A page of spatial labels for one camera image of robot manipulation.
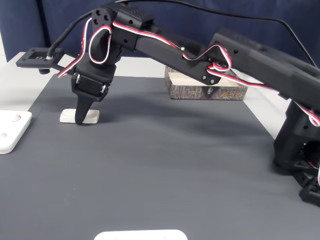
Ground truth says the grey table mat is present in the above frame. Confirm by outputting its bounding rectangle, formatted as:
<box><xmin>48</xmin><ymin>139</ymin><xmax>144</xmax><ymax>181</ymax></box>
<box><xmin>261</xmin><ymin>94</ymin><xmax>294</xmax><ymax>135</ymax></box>
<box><xmin>0</xmin><ymin>73</ymin><xmax>320</xmax><ymax>240</ymax></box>

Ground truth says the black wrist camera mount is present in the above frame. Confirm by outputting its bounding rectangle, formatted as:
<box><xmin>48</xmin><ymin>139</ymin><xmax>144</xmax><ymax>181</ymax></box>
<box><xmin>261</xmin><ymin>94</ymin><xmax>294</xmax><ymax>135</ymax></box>
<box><xmin>15</xmin><ymin>47</ymin><xmax>76</xmax><ymax>76</ymax></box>

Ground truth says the red white black servo cable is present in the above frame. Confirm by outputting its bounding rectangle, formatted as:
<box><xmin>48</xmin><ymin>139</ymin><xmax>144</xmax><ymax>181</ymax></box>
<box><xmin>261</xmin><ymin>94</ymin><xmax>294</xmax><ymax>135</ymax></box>
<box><xmin>56</xmin><ymin>17</ymin><xmax>320</xmax><ymax>187</ymax></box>

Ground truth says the black camera cable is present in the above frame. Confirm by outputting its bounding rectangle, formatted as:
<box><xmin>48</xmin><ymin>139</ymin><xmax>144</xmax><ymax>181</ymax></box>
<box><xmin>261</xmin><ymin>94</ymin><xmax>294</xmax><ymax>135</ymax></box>
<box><xmin>46</xmin><ymin>0</ymin><xmax>316</xmax><ymax>68</ymax></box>

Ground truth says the dark blue partition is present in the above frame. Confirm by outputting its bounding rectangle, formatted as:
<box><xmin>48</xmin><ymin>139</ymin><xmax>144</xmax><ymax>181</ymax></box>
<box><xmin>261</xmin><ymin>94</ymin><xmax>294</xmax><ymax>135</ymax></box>
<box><xmin>0</xmin><ymin>0</ymin><xmax>320</xmax><ymax>76</ymax></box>

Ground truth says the white camera stand base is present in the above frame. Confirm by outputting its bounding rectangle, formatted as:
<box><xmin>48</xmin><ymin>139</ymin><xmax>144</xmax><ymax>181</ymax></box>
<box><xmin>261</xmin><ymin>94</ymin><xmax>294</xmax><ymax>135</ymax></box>
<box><xmin>0</xmin><ymin>109</ymin><xmax>33</xmax><ymax>155</ymax></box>
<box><xmin>93</xmin><ymin>229</ymin><xmax>188</xmax><ymax>240</ymax></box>

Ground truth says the white block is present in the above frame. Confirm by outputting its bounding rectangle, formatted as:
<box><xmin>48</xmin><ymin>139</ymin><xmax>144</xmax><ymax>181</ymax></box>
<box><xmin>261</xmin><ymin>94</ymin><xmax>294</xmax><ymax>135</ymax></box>
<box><xmin>59</xmin><ymin>108</ymin><xmax>100</xmax><ymax>124</ymax></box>

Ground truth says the patterned cardboard box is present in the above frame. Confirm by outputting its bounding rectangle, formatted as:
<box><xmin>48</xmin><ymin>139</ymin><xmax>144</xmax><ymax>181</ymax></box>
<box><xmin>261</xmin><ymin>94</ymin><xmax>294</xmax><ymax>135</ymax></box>
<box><xmin>164</xmin><ymin>65</ymin><xmax>249</xmax><ymax>101</ymax></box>

